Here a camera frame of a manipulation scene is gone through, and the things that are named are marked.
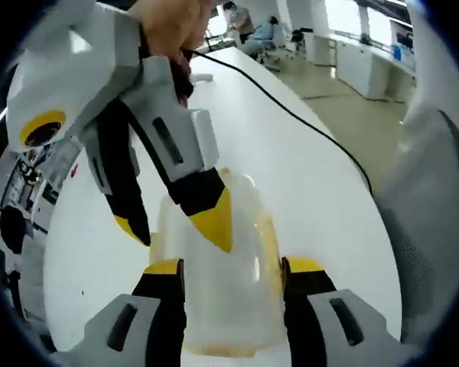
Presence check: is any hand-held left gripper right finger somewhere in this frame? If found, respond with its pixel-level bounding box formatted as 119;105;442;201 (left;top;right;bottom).
281;255;392;367

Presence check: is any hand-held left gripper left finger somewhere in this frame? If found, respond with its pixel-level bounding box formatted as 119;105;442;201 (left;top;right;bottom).
71;258;187;367

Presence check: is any clear plastic food container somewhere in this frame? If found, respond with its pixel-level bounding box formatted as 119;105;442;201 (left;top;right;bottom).
148;167;288;359

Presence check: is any person's right hand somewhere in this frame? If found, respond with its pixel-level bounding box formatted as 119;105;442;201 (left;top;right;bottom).
137;0;210;62

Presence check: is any cluttered equipment shelf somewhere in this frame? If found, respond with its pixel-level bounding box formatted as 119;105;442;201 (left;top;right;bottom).
5;147;60;217

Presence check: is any grey mesh office chair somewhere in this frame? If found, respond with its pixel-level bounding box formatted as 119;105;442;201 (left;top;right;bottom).
373;106;459;347

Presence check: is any black office chair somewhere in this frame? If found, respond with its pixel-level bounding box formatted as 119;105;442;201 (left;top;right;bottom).
289;27;311;51

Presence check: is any white office cabinet row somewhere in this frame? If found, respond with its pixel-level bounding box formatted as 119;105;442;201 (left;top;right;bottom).
309;33;418;101

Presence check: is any black cable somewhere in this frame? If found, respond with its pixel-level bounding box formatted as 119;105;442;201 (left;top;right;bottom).
182;47;374;196

